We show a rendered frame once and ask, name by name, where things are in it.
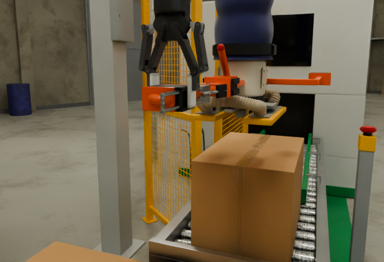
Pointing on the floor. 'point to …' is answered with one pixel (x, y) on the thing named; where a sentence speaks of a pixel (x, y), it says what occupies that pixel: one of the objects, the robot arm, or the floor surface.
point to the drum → (19, 99)
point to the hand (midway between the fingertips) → (172, 93)
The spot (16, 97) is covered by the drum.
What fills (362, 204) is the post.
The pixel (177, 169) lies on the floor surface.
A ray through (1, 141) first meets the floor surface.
